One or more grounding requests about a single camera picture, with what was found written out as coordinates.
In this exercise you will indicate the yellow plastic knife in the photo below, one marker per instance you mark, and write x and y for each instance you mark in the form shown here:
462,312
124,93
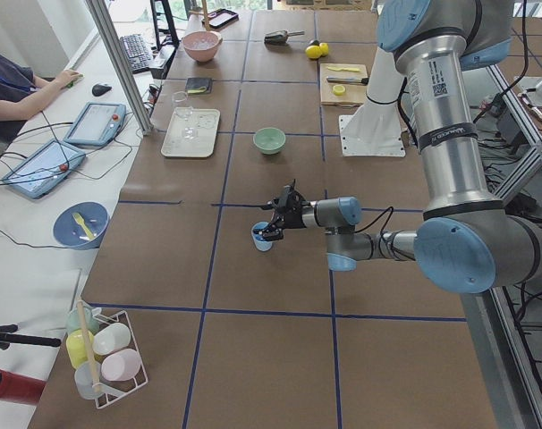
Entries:
343,69

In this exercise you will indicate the yellow lemon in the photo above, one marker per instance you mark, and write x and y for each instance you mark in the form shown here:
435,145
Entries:
314,52
324,48

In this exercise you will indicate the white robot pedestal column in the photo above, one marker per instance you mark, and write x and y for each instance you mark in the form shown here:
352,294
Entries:
375,128

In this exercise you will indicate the lower teach pendant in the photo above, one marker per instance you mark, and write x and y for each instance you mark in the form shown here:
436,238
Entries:
47,167

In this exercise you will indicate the small blue cup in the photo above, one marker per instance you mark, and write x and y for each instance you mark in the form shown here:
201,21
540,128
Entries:
260,243

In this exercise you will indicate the teach pendant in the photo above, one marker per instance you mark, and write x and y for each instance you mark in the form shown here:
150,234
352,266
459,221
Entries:
97,124
47,167

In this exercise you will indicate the green cup in rack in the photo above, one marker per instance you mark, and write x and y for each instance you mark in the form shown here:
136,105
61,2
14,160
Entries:
73,320

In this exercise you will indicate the black tripod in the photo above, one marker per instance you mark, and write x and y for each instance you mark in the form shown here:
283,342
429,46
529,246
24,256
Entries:
9,336

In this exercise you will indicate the upper teach pendant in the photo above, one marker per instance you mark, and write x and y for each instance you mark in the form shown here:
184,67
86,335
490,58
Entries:
97,124

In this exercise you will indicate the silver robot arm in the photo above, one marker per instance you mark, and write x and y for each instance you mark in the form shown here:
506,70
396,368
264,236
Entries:
467,242

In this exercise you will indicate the cream plastic tray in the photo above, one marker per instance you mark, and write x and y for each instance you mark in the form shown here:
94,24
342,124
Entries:
205,121

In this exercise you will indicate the blue bowl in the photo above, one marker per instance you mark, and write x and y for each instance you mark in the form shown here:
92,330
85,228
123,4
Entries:
69,234

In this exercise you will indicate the green ceramic bowl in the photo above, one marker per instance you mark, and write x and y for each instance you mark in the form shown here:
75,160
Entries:
269,141

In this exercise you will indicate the yellow cup in rack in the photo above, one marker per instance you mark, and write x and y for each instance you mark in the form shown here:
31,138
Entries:
75,348

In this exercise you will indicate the seated person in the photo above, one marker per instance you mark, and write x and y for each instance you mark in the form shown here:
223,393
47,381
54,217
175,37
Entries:
23,94

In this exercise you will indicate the yellow fork in bowl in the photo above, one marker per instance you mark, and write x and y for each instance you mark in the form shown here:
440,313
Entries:
79,219

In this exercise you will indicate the pale blue cup in rack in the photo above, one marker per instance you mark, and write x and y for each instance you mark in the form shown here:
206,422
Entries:
84,383

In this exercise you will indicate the clear wine glass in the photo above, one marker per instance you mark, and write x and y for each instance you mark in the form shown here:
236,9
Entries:
184,111

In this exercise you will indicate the white cup in rack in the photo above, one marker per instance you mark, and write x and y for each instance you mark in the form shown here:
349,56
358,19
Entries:
114,337

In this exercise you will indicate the pink cup in rack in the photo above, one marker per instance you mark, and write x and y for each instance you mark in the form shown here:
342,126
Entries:
121,365

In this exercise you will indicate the pink bowl with ice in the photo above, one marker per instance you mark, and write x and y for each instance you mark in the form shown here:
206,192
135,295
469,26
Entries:
202,46

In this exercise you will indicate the white wire cup rack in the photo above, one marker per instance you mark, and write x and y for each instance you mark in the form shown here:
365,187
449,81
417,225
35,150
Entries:
112,391

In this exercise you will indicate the red cylinder bottle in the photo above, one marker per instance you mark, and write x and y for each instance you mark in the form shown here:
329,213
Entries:
20,389

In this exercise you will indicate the black keyboard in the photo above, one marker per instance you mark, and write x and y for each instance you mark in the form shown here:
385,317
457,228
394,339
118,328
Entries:
139,54

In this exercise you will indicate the wooden cutting board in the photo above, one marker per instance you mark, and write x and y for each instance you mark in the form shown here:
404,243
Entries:
355,94

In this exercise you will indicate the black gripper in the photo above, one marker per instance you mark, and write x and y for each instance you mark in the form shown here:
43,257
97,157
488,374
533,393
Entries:
293,218

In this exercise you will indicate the yellow lemon upper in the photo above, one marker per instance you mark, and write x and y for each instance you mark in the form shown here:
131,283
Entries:
314,52

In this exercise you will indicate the aluminium frame post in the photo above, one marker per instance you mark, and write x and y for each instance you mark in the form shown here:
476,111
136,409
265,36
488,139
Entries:
105,27

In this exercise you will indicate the lemon half slice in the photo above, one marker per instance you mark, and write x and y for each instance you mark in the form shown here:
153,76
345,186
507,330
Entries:
339,90

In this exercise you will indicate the metal ice scoop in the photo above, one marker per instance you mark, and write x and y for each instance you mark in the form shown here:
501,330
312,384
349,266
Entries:
281,37

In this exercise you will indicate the black handled knife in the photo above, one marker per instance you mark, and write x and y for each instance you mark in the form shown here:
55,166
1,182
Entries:
349,81

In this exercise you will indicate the black computer mouse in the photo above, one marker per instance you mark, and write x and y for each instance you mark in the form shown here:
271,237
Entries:
98,90

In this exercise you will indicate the yellow lemon left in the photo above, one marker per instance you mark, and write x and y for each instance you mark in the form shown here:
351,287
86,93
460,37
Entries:
324,48

